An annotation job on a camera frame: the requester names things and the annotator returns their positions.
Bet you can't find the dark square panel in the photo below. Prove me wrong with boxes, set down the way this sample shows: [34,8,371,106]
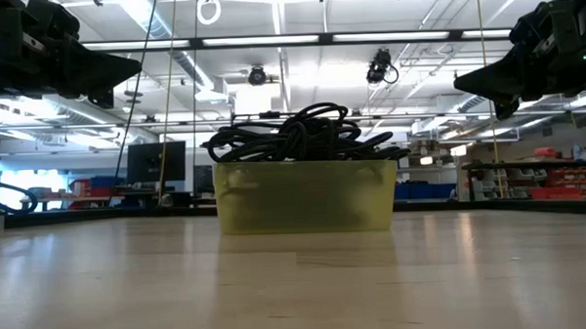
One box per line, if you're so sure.
[192,163,216,199]

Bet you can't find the red and blue bins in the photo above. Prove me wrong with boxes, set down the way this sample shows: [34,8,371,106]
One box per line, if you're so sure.
[66,174,129,212]

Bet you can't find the blue storage bins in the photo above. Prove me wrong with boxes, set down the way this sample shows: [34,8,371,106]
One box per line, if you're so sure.
[398,181,459,202]

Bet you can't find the black cable silver plug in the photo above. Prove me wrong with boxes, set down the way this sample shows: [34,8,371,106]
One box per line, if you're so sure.
[278,101,364,151]

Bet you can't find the black workbench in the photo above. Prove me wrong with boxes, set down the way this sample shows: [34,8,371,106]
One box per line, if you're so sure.
[460,156,586,204]

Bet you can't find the white hanging cable loop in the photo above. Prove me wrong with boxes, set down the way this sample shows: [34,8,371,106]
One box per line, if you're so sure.
[195,0,224,27]

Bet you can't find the black computer monitor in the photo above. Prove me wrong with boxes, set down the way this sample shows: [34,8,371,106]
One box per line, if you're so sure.
[125,140,189,185]

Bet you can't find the black hanging cable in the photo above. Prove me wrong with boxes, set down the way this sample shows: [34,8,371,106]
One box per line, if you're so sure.
[108,0,166,181]

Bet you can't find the yellow translucent plastic container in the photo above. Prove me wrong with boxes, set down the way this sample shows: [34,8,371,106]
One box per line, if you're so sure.
[213,155,400,237]

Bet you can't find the round black ceiling camera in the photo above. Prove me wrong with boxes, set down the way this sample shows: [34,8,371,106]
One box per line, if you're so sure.
[246,63,269,87]

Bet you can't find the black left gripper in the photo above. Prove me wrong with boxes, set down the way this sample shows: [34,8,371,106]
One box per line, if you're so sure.
[21,0,145,111]

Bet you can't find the thin black cable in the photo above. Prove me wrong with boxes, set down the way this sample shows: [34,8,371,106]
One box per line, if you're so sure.
[340,129,412,164]

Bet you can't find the black rig cable loop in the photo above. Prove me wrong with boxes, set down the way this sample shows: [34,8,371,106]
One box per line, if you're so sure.
[0,176,40,216]

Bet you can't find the black overhead camera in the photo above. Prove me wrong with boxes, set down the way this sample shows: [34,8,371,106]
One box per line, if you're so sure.
[364,47,400,86]

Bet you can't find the red storage bins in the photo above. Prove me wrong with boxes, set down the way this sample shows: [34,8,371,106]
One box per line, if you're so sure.
[529,166,586,202]

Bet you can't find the yellow hanging cord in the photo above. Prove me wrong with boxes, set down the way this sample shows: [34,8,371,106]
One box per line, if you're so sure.
[476,0,504,201]
[150,0,186,198]

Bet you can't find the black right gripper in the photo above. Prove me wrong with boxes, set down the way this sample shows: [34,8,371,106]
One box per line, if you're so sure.
[450,0,580,122]

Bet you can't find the red tool case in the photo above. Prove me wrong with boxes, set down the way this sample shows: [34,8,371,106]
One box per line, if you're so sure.
[534,146,562,160]

